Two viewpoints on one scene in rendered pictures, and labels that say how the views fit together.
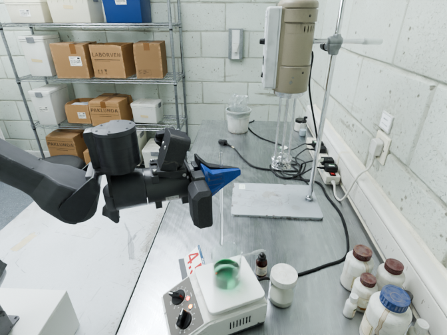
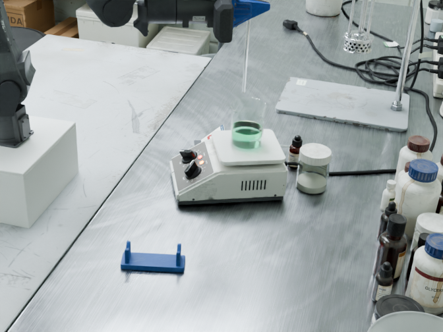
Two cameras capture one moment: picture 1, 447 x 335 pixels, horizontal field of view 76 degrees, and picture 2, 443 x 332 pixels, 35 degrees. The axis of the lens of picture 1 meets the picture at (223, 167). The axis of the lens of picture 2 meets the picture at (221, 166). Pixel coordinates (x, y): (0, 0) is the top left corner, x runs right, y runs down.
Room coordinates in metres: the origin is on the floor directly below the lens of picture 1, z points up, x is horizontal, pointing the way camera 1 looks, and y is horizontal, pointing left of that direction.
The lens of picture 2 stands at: (-0.72, -0.15, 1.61)
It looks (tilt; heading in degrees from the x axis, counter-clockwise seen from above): 30 degrees down; 9
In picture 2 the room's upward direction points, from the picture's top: 3 degrees clockwise
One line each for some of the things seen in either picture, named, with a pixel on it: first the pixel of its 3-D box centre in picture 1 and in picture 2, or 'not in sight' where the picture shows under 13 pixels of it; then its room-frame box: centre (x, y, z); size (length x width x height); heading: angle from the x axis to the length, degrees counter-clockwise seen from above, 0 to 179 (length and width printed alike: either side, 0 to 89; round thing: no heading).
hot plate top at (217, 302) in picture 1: (228, 282); (247, 146); (0.42, -0.01, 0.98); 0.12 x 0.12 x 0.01; 20
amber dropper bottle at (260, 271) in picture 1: (261, 262); (296, 150); (0.51, -0.09, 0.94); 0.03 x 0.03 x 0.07
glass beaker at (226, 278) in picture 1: (225, 268); (245, 125); (0.41, 0.00, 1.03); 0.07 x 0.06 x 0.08; 133
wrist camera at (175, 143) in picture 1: (169, 150); not in sight; (0.40, 0.08, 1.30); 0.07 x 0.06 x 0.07; 18
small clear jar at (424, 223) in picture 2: not in sight; (430, 238); (0.28, -0.34, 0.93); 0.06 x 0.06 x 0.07
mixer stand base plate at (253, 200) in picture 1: (274, 199); (344, 102); (0.83, -0.18, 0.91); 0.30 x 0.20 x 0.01; 86
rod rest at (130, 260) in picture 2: not in sight; (153, 255); (0.14, 0.09, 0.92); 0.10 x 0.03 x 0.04; 100
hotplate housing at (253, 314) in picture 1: (216, 299); (232, 167); (0.41, 0.01, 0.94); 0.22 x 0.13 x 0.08; 110
